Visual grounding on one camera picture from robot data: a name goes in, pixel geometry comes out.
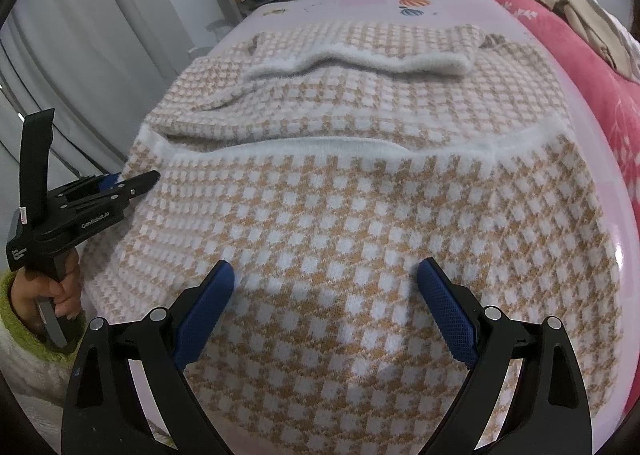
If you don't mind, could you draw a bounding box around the pale pink glossy board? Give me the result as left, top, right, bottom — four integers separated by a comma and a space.
80, 0, 640, 455

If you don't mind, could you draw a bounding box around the person's left hand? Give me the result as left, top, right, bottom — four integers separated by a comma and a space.
10, 250, 83, 333

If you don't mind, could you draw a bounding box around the beige white checked coat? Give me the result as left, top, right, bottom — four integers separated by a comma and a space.
82, 24, 623, 455

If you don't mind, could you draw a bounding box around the white curtain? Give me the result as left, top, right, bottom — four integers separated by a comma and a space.
0, 0, 221, 196

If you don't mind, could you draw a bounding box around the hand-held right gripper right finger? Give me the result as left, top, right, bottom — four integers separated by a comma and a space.
416, 257, 593, 455

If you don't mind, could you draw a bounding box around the pink floral blanket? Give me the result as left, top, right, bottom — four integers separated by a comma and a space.
485, 0, 640, 216

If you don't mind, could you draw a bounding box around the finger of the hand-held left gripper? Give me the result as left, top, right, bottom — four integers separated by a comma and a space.
117, 171, 162, 200
65, 174, 123, 196

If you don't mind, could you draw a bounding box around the beige clothes pile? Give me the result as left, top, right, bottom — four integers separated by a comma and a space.
515, 0, 633, 80

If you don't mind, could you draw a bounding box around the person's left forearm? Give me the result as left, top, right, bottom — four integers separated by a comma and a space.
0, 271, 76, 436

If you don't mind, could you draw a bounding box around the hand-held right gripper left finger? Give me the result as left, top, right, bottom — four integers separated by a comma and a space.
61, 259, 236, 455

